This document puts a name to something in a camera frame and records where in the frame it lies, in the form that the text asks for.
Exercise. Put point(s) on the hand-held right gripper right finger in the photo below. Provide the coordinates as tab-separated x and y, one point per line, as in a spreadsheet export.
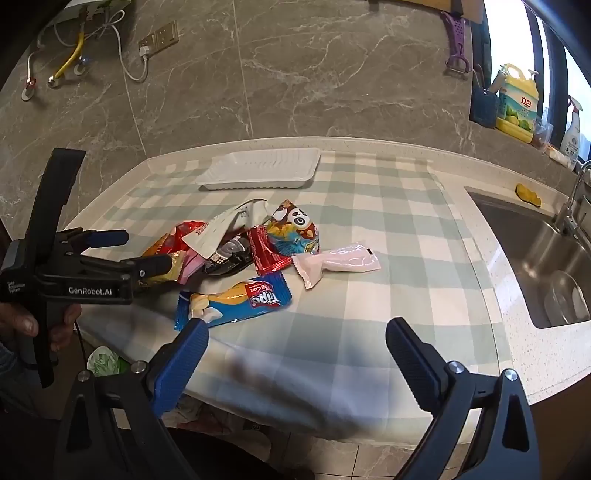
415	364

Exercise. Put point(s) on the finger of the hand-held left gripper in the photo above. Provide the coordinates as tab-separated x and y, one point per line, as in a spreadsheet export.
108	238
147	266

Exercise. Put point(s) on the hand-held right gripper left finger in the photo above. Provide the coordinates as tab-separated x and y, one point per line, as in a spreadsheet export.
180	364

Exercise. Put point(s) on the red gold snack packet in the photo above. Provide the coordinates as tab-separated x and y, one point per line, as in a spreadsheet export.
159	248

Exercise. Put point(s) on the white pouch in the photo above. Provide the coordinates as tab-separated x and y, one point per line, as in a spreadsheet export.
207	235

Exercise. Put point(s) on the black snack packet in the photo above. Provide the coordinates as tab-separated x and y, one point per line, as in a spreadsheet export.
226	263

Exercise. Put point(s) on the blue cake packet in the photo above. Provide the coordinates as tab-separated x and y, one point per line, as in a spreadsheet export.
258	297

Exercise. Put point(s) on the pale pink white packet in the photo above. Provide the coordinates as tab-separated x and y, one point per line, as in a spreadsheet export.
346	263

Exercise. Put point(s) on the white plastic tray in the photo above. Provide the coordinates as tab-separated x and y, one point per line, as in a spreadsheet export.
258	168

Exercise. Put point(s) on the panda print snack packet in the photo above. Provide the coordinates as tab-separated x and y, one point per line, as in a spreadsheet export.
295	226

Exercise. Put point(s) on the person's left hand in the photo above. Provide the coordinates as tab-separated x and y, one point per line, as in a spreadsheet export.
25	325

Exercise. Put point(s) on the green plastic bag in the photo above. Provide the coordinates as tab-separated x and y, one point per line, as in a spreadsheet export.
104	362

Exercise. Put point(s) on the steel sink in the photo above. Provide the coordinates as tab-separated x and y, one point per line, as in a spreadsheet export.
517	240

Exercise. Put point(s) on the metal bowl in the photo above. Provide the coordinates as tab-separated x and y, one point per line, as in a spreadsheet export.
565	300

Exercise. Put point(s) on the steel faucet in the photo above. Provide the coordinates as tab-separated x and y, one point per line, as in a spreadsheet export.
570	207

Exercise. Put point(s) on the blue holder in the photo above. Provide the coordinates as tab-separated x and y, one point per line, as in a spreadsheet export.
485	108

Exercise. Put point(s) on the white spray bottle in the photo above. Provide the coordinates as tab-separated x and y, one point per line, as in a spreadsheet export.
572	138

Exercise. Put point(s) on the purple peeler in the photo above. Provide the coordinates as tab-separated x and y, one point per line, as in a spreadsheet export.
455	37

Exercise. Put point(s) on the gold wall socket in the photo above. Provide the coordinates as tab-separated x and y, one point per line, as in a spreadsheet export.
161	37

